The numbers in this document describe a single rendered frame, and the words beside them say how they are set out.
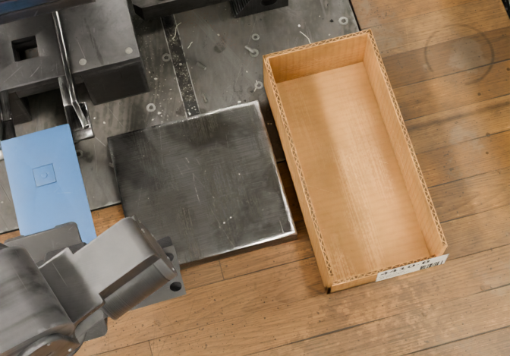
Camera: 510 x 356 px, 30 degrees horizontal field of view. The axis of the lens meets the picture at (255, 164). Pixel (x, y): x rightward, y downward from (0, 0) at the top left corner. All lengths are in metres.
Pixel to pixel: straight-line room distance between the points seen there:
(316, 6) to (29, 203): 0.41
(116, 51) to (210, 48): 0.13
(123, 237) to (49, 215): 0.26
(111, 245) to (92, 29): 0.38
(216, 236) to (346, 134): 0.18
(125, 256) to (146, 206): 0.32
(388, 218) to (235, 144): 0.18
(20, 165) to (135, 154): 0.13
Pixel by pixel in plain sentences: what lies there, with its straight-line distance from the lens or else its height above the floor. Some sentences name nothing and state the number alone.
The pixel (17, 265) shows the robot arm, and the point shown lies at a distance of 0.67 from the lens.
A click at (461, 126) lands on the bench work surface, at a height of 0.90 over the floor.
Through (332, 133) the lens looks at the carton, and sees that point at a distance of 1.05.
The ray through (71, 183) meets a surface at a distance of 0.96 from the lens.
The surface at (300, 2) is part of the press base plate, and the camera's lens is 1.13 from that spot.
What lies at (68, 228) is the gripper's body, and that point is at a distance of 0.82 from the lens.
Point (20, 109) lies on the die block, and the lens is 1.06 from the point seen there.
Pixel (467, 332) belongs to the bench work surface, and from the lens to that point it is 1.00.
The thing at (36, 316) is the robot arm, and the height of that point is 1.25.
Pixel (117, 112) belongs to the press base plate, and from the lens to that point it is 1.08.
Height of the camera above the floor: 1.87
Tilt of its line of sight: 69 degrees down
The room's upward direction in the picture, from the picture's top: 4 degrees counter-clockwise
